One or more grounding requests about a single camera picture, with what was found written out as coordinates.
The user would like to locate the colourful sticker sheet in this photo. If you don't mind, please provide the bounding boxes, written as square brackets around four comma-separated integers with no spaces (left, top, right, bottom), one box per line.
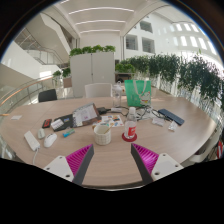
[93,114,125,129]

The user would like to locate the small green-blue pack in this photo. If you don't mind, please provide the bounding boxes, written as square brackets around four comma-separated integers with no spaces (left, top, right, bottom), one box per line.
[62,128,76,138]

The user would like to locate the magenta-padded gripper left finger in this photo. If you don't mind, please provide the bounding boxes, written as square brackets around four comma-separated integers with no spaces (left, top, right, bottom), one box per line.
[43,143,95,186]

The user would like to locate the white power strip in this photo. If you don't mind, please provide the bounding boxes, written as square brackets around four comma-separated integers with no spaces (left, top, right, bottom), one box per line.
[23,130,41,152]

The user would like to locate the green tote bag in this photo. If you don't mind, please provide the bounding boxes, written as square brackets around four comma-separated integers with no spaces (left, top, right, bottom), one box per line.
[124,79,153,108]

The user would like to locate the black power adapter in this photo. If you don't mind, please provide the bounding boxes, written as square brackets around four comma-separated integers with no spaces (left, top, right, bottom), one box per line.
[96,106,108,115]

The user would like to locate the white chair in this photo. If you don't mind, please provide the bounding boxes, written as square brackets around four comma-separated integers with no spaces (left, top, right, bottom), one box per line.
[181,128,223,168]
[83,82,113,99]

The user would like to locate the red and black small box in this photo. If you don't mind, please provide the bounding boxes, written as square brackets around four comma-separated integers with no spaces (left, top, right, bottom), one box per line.
[41,118,53,129]

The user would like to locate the white computer mouse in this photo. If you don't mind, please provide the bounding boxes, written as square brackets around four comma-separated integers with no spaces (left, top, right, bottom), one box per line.
[43,132,58,149]

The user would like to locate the ceiling light strips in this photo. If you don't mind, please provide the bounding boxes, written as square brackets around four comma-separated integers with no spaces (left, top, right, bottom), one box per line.
[59,0,136,34]

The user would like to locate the white power strip cable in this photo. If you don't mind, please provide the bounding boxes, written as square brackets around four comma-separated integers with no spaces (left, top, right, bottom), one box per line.
[32,148,39,166]

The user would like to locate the white grid-patterned mug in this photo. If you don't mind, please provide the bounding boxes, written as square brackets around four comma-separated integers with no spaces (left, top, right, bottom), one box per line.
[93,124,113,146]

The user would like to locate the black chair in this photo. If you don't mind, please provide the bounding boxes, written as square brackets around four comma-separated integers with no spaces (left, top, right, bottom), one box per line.
[37,88,58,103]

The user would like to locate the black tangled cables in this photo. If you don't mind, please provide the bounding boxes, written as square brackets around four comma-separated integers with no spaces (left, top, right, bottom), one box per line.
[119,104,164,122]

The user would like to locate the dark blue flat case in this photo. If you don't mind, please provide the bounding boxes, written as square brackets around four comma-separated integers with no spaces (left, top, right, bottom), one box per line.
[157,108,185,127]

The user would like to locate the white cabinet with plants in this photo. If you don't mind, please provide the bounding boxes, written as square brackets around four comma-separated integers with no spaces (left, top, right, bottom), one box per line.
[69,44,117,98]

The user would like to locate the printed booklet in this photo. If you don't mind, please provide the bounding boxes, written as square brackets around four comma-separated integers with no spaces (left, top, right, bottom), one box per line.
[72,102,102,128]

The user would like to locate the green hedge row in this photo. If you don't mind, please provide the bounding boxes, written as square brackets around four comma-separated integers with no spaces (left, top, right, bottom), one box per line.
[114,53,224,111]

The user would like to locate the wooden planter with plants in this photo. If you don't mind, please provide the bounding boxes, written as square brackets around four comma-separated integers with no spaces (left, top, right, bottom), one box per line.
[52,67,72,89]

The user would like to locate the tall clear white-lidded bottle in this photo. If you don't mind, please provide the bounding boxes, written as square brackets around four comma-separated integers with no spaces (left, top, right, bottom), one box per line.
[111,81,123,108]

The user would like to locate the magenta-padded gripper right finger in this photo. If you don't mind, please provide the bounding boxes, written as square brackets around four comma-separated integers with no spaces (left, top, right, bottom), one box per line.
[130,143,184,185]

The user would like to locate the black notebook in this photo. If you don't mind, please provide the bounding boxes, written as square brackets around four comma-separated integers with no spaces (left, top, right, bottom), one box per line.
[51,114,75,133]

